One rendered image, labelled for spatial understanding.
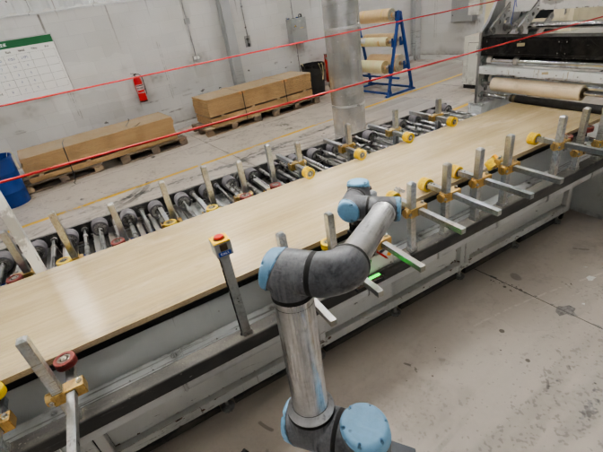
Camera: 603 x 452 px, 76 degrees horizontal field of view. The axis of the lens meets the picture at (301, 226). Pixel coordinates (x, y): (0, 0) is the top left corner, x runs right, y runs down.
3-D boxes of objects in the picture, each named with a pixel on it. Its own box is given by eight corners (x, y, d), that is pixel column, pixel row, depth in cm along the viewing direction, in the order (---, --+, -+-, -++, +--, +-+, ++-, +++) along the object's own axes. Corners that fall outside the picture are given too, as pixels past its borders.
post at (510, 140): (505, 207, 244) (515, 134, 220) (502, 209, 242) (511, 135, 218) (500, 205, 246) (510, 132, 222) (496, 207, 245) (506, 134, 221)
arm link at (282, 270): (332, 469, 121) (304, 271, 88) (282, 452, 128) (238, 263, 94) (345, 426, 134) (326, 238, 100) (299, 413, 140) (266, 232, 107)
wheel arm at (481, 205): (502, 214, 192) (502, 208, 190) (496, 217, 191) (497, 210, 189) (426, 185, 231) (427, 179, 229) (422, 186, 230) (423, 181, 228)
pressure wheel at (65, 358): (60, 383, 156) (47, 363, 151) (75, 367, 163) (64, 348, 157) (74, 386, 154) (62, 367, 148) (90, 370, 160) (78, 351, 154)
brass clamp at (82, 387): (89, 393, 148) (83, 384, 145) (49, 411, 143) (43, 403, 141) (88, 381, 153) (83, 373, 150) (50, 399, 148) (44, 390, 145)
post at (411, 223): (415, 258, 219) (416, 181, 195) (411, 261, 217) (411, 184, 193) (411, 256, 221) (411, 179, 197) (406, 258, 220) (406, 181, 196)
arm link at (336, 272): (355, 268, 85) (404, 190, 143) (303, 262, 90) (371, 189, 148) (356, 314, 89) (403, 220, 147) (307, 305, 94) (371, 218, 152)
